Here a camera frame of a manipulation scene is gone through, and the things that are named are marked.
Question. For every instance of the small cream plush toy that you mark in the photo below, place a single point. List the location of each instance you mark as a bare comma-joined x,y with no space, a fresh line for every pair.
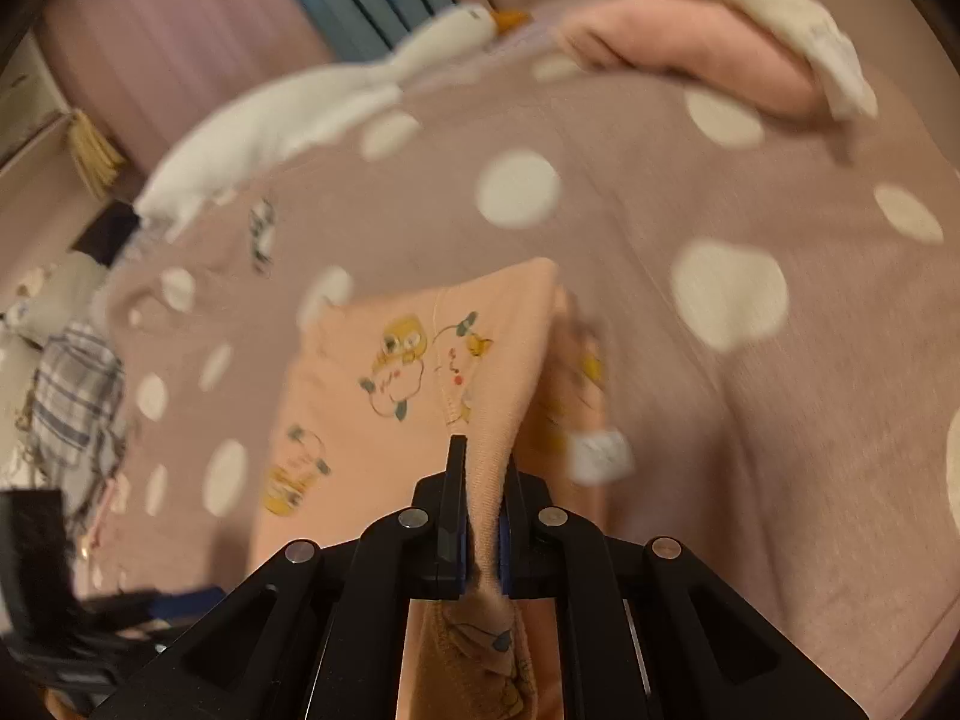
19,307

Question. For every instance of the plaid cloth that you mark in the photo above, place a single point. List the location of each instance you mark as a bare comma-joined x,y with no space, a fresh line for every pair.
75,397

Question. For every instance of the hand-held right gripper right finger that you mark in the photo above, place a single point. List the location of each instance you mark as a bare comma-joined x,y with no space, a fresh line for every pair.
517,532

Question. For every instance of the folded pink cloth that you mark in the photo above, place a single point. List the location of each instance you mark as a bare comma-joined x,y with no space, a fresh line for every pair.
690,52

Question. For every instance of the light pink cloth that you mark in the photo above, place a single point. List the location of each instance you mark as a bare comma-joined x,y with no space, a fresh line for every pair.
101,517

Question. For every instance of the yellow tassel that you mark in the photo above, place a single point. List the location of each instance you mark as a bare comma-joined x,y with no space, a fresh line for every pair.
97,154

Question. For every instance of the white goose plush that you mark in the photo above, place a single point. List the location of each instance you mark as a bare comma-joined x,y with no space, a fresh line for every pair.
300,112

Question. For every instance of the dark brown pillow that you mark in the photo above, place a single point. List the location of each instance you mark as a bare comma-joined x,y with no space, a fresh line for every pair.
109,232

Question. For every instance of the pink duck-print shirt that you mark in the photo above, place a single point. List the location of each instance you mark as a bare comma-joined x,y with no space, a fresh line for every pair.
352,420

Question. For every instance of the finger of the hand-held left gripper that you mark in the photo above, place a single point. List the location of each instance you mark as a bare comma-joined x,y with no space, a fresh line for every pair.
180,605

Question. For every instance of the grey green pillow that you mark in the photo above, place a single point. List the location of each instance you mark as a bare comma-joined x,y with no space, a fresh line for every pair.
71,292

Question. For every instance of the mauve polka dot blanket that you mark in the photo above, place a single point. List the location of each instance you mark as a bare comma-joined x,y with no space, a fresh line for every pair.
637,187

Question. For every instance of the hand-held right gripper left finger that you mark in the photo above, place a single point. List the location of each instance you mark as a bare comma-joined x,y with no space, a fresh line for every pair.
442,532

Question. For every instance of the white shelf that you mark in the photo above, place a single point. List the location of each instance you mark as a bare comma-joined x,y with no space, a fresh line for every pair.
30,112

